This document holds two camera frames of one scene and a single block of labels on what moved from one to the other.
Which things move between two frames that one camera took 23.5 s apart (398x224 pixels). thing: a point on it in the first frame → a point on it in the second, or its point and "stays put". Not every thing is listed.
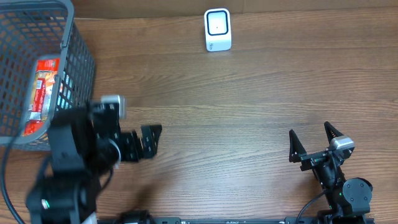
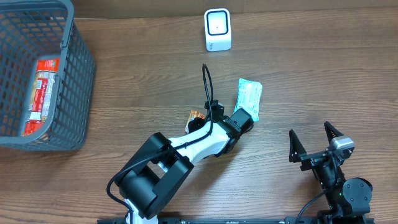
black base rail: [239, 220] stays put
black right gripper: [315, 157] stays put
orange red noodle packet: [41, 97] stays put
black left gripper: [134, 145] → [199, 123]
